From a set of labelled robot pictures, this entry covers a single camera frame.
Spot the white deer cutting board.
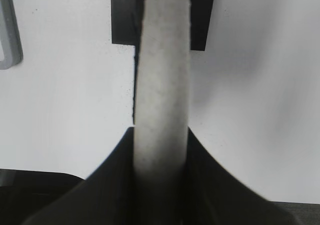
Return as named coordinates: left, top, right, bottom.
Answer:
left=0, top=0, right=23, bottom=70

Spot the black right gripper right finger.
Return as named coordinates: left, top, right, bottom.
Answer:
left=186, top=130, right=300, bottom=225

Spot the white handled kitchen knife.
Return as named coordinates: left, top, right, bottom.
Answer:
left=134, top=0, right=190, bottom=180

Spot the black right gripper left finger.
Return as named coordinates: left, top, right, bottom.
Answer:
left=24, top=127, right=135, bottom=225

